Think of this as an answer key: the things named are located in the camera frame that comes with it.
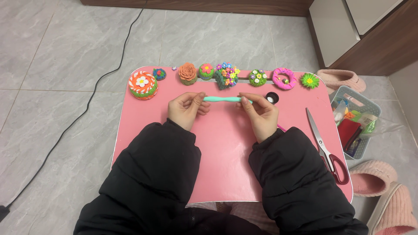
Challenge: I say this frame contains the person's left hand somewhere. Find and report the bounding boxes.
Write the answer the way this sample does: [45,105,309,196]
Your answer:
[168,92,211,131]

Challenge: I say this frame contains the person's right hand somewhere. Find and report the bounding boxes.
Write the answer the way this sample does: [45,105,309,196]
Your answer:
[235,92,280,144]

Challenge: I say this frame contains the teal clay modelling tool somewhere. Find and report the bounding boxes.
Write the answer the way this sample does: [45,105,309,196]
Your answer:
[203,96,253,104]

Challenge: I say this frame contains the orange clay rose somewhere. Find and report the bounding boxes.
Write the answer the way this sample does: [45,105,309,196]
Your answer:
[178,62,199,86]

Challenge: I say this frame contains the green clay ball white flowers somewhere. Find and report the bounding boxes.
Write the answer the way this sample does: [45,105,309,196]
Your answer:
[248,69,268,87]

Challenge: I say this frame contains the pink clay doughnut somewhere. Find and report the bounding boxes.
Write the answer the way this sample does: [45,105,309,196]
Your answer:
[272,67,298,91]

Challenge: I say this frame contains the green clay cupcake pink flower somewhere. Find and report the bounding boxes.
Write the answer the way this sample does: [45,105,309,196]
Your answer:
[199,63,215,81]

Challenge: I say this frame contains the pink lap table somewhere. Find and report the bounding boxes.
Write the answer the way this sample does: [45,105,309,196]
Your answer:
[111,66,354,205]

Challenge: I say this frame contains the orange striped clay cake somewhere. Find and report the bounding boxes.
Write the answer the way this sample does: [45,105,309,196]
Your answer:
[128,71,159,101]

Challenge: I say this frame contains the clay heart flower bouquet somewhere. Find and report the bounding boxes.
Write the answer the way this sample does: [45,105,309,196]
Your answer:
[214,62,241,91]

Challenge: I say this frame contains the green clay flower yellow middle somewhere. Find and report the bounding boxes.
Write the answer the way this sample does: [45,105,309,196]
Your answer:
[300,73,320,89]

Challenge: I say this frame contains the pink fluffy slipper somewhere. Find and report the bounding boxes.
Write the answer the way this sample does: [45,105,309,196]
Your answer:
[316,69,367,95]
[348,159,398,197]
[366,182,418,235]

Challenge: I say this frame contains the brown wooden furniture base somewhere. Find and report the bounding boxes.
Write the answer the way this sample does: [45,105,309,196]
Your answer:
[80,0,315,17]

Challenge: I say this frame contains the grey-blue plastic basket with supplies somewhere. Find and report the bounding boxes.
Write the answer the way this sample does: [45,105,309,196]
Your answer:
[330,85,382,161]

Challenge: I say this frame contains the clear plastic bag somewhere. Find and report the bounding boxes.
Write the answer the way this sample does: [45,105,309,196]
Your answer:
[359,115,406,138]

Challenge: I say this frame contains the white and brown cabinet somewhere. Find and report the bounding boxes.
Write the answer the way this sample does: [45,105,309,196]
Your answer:
[306,0,418,77]

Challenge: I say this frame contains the scissors with dark red handles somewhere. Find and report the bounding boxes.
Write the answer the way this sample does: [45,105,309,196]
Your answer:
[305,107,350,185]

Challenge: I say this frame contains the black power cable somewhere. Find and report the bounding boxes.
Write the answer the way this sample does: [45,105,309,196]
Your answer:
[0,0,148,213]

